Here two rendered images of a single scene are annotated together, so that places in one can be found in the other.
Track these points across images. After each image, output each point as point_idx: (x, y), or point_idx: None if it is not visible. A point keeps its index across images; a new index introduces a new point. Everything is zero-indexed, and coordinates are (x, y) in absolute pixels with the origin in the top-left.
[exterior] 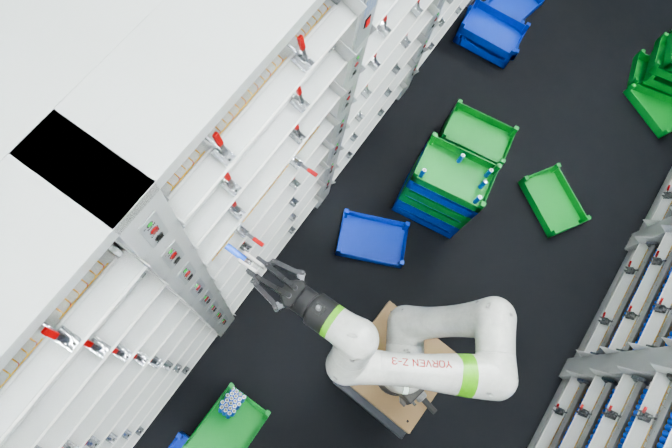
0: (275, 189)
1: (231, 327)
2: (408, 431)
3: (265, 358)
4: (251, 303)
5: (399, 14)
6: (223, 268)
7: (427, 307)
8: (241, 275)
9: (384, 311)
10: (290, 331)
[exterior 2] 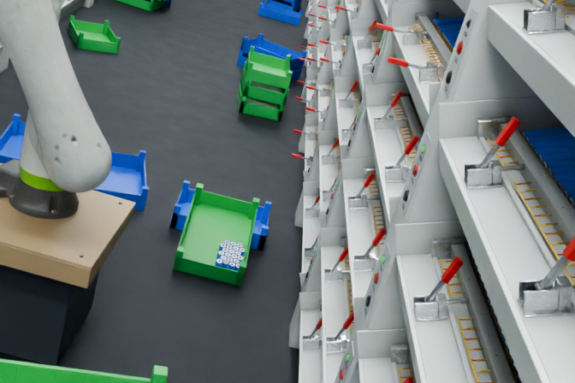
0: (420, 64)
1: (284, 337)
2: (0, 163)
3: (215, 315)
4: (280, 366)
5: (556, 50)
6: (384, 114)
7: (73, 104)
8: (347, 197)
9: (94, 256)
10: (200, 347)
